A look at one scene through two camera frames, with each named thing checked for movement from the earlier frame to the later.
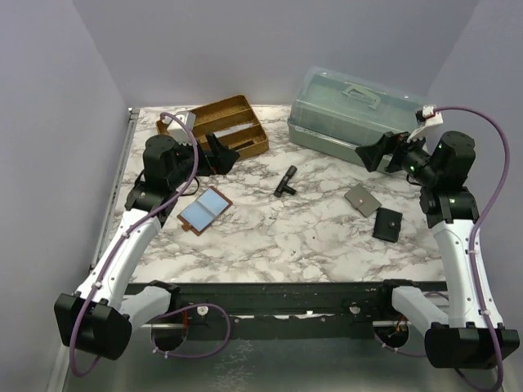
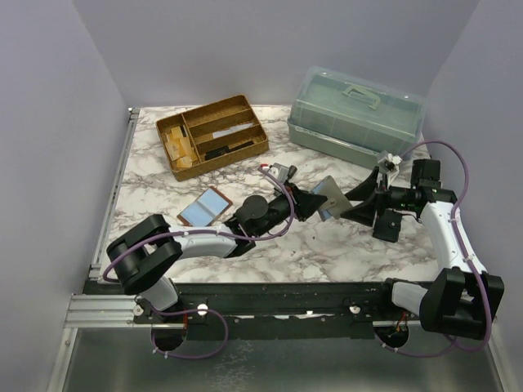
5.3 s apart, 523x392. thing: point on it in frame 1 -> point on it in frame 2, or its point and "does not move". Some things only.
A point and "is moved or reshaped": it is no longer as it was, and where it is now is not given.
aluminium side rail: (113, 196) does not move
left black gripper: (222, 159) -> (305, 203)
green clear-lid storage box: (341, 113) does not move
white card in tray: (217, 134) does not move
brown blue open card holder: (203, 209) does not move
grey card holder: (363, 200) is moved or reshaped
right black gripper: (373, 154) -> (364, 213)
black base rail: (287, 310) does not move
